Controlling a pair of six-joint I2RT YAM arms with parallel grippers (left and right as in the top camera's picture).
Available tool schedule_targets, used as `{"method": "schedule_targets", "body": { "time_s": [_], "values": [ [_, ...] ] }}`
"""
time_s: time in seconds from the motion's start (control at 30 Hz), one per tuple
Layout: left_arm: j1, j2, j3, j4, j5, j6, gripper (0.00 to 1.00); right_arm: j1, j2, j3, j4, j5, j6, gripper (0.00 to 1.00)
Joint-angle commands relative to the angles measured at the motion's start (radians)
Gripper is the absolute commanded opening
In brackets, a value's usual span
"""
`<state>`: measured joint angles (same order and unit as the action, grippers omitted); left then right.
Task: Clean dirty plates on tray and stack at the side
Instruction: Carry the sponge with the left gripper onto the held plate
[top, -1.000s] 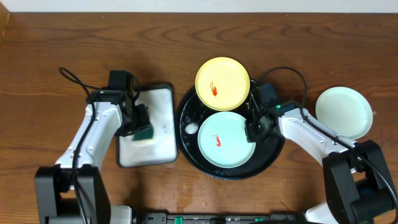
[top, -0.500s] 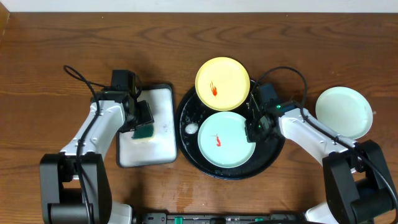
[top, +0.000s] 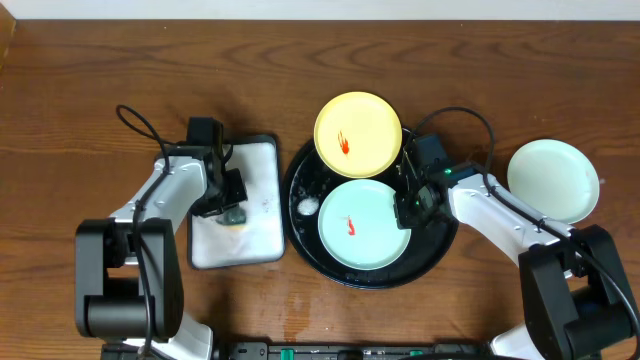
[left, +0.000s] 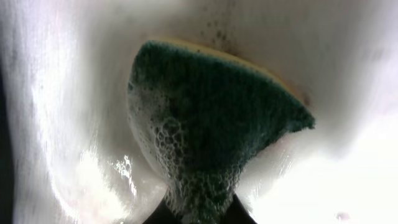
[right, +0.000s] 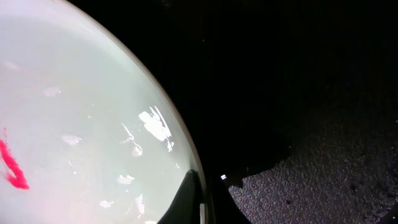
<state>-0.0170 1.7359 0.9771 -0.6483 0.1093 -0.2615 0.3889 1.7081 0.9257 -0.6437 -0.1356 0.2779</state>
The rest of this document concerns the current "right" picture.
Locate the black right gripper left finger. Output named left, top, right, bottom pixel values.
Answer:
left=157, top=169, right=203, bottom=224

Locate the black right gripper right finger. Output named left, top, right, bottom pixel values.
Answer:
left=209, top=177, right=251, bottom=224

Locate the round black tray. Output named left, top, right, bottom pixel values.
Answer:
left=75, top=1, right=397, bottom=223

